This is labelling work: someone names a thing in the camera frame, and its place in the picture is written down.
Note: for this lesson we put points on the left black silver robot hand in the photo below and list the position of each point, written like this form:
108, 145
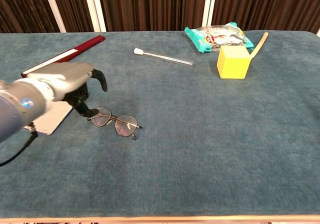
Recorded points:
65, 79

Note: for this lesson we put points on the blue printed glasses case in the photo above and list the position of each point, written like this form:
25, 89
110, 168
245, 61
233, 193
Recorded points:
52, 119

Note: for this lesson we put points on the thin metal frame glasses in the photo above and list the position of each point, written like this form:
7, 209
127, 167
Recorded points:
125, 126

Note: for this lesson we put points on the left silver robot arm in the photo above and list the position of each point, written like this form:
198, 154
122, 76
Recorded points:
20, 104

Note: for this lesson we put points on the red and white flat stick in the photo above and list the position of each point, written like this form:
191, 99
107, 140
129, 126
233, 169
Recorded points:
75, 51

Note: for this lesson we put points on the glass test tube white cap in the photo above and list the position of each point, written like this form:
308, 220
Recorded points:
162, 57

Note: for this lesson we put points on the dark brown pleated curtain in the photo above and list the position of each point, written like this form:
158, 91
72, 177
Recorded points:
150, 6

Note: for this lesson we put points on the blue-green table cloth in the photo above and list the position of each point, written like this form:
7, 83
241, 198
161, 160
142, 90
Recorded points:
187, 146

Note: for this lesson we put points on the teal snack packet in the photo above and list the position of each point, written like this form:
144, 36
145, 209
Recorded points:
225, 37

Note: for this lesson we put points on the yellow foam cube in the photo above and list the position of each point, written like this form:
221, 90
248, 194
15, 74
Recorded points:
232, 66

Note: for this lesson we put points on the wooden stick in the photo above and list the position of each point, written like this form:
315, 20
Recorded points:
261, 42

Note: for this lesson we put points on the white frame post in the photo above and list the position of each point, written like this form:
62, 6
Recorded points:
94, 7
318, 32
53, 7
210, 4

